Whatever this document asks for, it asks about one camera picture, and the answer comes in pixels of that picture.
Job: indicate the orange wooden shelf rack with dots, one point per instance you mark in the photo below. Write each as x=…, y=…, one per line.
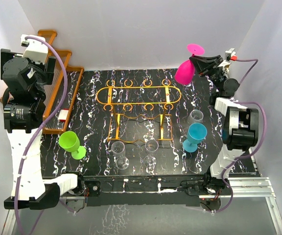
x=60, y=98

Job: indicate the clear wine glass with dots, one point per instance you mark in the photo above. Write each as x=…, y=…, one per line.
x=150, y=161
x=118, y=149

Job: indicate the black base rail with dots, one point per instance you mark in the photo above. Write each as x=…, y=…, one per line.
x=178, y=189

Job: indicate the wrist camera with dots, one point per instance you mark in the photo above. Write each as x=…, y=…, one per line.
x=35, y=50
x=227, y=60

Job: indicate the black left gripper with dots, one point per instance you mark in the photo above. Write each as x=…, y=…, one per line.
x=48, y=67

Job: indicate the pink wine glass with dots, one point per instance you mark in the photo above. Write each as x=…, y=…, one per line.
x=186, y=70

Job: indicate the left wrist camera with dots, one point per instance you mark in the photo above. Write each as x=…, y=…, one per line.
x=35, y=50

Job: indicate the clear wine glass left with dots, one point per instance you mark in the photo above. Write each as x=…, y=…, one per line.
x=118, y=149

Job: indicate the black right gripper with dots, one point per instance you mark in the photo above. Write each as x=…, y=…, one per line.
x=200, y=63

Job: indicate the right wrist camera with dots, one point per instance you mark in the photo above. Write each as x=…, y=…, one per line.
x=227, y=60

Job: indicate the blue wine glass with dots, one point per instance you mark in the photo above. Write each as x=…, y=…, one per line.
x=196, y=133

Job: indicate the clear wine glass right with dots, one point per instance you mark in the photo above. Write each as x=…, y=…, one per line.
x=150, y=161

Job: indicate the gold wire wine glass rack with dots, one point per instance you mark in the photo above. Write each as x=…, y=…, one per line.
x=145, y=102

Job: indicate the green wine glass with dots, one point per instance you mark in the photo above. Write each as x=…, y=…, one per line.
x=70, y=142

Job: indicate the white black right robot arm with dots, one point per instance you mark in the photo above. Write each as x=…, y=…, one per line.
x=241, y=125

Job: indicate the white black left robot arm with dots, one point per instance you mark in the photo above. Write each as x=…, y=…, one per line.
x=29, y=189

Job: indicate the red white eraser block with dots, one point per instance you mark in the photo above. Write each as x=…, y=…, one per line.
x=63, y=114

